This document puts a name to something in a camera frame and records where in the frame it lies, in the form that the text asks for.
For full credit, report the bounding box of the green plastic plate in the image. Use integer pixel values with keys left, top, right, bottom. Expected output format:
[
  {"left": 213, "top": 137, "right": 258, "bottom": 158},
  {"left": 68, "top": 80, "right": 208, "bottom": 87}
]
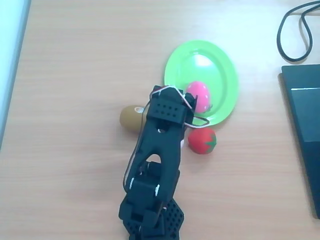
[{"left": 164, "top": 39, "right": 240, "bottom": 129}]

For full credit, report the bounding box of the pink plush strawberry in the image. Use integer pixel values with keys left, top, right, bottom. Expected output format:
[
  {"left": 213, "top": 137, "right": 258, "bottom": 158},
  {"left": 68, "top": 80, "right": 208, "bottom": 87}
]
[{"left": 186, "top": 81, "right": 213, "bottom": 115}]

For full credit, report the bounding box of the red toy tomato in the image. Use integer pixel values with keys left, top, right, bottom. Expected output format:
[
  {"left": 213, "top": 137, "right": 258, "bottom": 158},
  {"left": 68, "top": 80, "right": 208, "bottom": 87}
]
[{"left": 187, "top": 128, "right": 217, "bottom": 155}]

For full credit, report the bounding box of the brown kiwi with sticker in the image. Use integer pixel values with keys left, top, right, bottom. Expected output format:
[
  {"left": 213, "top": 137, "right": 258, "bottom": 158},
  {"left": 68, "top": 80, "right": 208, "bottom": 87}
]
[{"left": 119, "top": 104, "right": 147, "bottom": 133}]

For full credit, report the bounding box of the black laptop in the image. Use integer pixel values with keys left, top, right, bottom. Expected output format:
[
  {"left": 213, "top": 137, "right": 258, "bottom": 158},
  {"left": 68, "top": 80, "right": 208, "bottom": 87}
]
[{"left": 281, "top": 63, "right": 320, "bottom": 221}]

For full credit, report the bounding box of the white red gripper servo cable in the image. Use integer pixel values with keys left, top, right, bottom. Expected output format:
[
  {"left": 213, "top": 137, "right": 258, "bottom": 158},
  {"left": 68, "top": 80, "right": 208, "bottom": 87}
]
[{"left": 174, "top": 87, "right": 210, "bottom": 130}]

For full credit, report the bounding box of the white red wrist servo cable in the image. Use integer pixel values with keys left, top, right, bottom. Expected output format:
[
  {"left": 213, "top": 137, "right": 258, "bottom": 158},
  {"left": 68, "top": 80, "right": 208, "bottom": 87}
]
[{"left": 121, "top": 86, "right": 176, "bottom": 193}]

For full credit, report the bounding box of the black looped cable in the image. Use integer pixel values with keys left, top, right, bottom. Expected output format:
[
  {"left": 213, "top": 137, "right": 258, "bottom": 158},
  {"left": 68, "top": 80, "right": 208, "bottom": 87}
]
[{"left": 276, "top": 0, "right": 320, "bottom": 63}]

